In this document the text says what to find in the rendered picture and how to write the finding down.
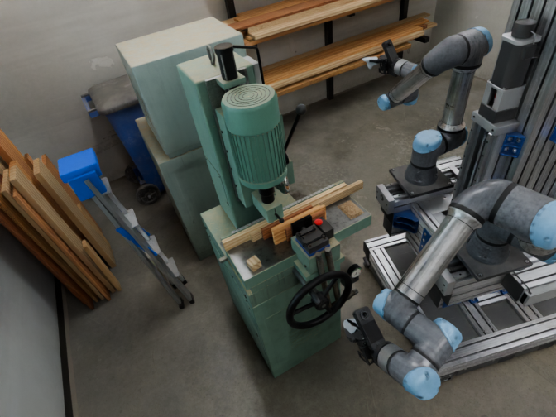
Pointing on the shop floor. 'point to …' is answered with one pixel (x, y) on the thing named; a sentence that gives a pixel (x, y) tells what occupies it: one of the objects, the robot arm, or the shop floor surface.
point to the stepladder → (86, 168)
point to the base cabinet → (269, 335)
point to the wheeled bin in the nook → (127, 132)
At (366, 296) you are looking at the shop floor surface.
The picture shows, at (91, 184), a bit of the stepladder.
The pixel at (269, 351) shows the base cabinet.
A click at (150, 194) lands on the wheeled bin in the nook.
